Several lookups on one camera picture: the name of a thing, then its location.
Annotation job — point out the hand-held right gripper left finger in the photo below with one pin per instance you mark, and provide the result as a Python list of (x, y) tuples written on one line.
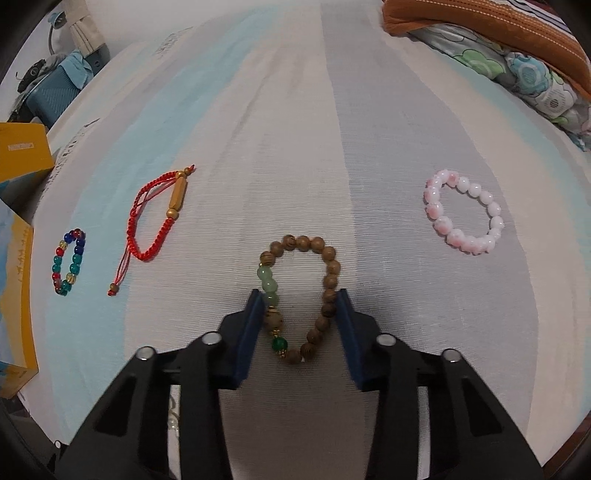
[(247, 334)]

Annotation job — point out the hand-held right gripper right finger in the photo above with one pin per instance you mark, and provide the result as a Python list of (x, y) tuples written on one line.
[(348, 337)]

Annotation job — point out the striped bed sheet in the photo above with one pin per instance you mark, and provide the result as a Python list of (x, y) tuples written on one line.
[(300, 138)]

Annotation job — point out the yellow cardboard box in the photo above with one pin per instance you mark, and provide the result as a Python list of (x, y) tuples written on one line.
[(16, 295), (23, 150)]

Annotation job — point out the blue suitcase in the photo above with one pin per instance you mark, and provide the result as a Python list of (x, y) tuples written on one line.
[(48, 94)]

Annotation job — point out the light blue cloth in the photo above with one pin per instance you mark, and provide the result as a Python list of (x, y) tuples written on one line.
[(76, 69)]

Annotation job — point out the floral quilt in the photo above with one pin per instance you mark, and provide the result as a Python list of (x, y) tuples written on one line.
[(531, 69)]

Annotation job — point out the orange blanket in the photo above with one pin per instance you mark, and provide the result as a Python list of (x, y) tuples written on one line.
[(485, 21)]

